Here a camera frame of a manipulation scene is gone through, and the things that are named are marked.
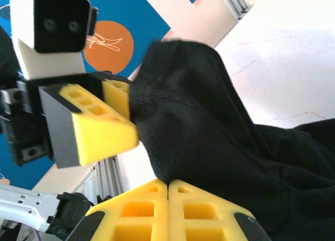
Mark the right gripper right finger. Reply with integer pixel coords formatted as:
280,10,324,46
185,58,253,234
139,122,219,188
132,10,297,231
169,180,272,241

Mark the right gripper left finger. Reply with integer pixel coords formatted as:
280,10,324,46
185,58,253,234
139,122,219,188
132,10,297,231
68,179,170,241

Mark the black t-shirt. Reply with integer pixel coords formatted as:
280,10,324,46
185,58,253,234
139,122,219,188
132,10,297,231
128,39,335,241

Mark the aluminium table side rail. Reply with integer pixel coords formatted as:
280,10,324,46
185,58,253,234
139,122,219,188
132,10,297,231
74,156,125,201

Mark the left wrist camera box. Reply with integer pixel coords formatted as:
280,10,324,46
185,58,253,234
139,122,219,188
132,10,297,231
9,0,99,79

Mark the aluminium frame post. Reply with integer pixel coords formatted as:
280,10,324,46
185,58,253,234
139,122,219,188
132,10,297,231
219,0,249,20

